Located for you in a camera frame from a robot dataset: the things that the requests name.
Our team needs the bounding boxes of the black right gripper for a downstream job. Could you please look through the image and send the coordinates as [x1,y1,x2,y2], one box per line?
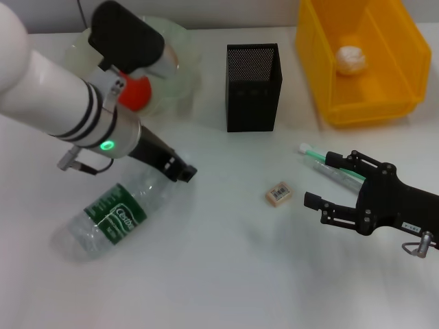
[303,149,439,239]

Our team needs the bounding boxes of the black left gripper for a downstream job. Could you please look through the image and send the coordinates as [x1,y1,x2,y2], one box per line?
[128,125,198,184]

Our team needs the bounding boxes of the silver marker pen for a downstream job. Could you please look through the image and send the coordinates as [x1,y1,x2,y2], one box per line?
[312,161,364,193]

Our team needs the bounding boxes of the green white-tipped swab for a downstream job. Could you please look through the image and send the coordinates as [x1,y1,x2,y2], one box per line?
[298,143,366,182]

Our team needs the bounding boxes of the beige eraser with barcode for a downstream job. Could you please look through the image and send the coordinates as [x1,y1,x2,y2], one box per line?
[265,181,295,208]

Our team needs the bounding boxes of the clear water bottle green label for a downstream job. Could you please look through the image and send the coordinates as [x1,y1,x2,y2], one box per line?
[51,166,193,261]

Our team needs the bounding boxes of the orange knitted toy fruit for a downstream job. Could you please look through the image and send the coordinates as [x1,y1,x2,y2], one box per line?
[118,71,152,112]

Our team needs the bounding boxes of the white paper ball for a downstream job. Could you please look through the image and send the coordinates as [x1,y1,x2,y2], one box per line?
[335,45,367,76]

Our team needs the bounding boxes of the black mesh pen holder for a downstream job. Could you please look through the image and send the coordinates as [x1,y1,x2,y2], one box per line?
[225,43,285,133]

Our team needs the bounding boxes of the translucent green plastic fruit bowl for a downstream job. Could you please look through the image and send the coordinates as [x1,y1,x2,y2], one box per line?
[67,15,203,117]

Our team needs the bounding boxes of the yellow plastic bin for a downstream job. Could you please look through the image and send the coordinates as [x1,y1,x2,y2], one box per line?
[295,0,432,128]

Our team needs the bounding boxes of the right arm cable with connector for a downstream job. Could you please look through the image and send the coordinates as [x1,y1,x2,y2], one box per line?
[401,231,439,258]

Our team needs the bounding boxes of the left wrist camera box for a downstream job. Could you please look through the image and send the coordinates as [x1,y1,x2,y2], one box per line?
[87,0,179,78]

